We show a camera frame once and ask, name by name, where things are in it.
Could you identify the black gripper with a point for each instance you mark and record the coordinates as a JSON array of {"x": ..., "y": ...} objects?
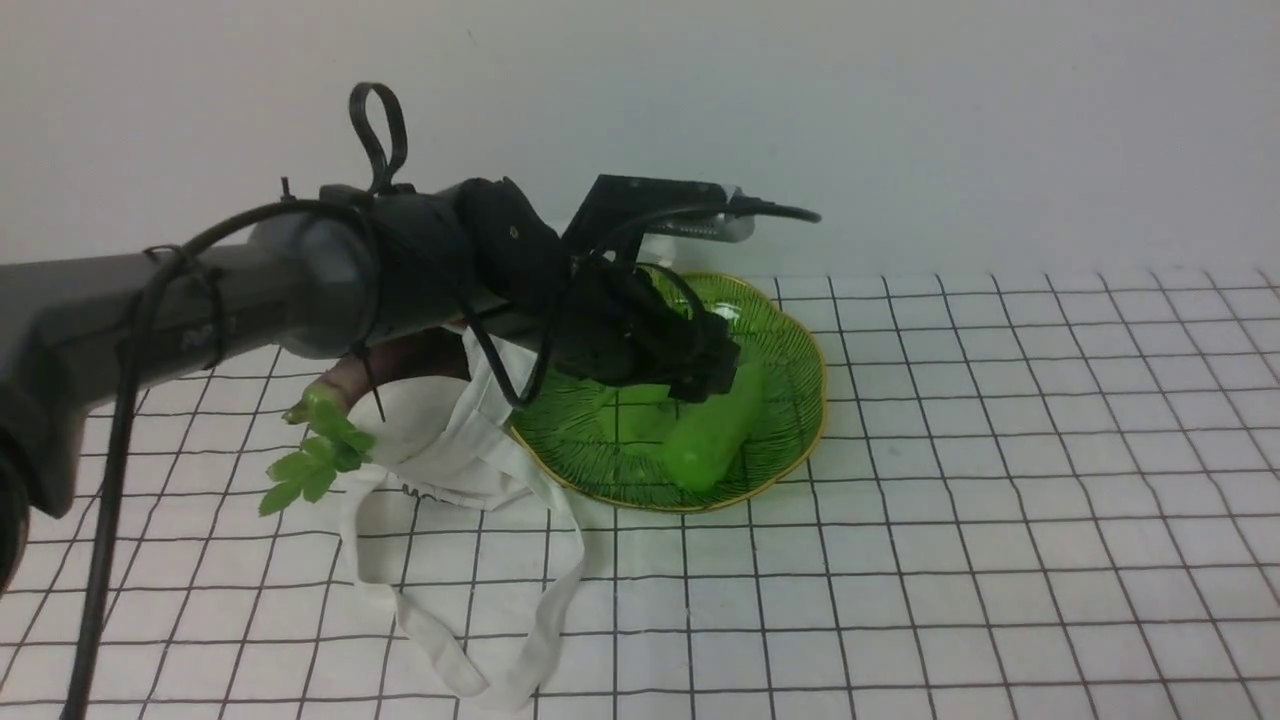
[{"x": 623, "y": 325}]

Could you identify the green cucumber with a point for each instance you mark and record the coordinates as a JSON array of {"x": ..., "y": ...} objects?
[{"x": 700, "y": 447}]

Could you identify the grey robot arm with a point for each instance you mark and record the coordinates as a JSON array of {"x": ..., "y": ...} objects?
[{"x": 321, "y": 277}]

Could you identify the white cloth tote bag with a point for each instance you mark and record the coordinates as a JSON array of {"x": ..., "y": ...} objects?
[{"x": 475, "y": 463}]

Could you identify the green glass leaf plate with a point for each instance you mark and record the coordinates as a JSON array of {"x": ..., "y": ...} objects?
[{"x": 602, "y": 441}]

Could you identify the white radish with leaves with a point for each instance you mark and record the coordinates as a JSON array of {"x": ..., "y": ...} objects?
[{"x": 374, "y": 407}]

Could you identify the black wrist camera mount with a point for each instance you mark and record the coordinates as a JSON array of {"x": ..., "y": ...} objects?
[{"x": 618, "y": 212}]

